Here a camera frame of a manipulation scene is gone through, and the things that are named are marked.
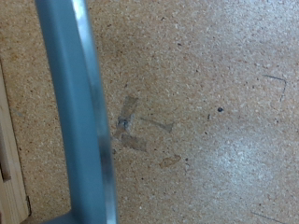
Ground wooden block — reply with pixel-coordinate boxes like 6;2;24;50
0;60;32;224

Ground glass oven door with handle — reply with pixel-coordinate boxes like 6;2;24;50
33;0;120;224

